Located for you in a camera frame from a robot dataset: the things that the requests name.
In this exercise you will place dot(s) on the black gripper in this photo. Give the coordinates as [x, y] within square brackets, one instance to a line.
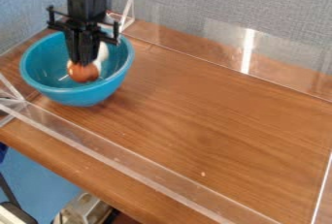
[86, 27]

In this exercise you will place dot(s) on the white object under table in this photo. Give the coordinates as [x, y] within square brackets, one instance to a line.
[86, 209]

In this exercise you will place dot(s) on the clear acrylic back barrier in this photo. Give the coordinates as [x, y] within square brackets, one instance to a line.
[289, 63]

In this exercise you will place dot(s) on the clear acrylic barrier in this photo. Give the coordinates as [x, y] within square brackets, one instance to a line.
[196, 196]
[289, 63]

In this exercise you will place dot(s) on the black stand leg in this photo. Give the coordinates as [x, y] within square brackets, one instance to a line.
[11, 212]

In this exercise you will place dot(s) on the clear acrylic front barrier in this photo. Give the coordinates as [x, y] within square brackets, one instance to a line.
[196, 196]

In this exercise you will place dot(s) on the blue bowl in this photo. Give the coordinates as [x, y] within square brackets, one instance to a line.
[43, 72]

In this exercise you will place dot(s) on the brown and white mushroom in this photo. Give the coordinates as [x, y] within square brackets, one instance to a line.
[88, 73]

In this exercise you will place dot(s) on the clear acrylic corner bracket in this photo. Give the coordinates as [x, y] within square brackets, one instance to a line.
[126, 18]

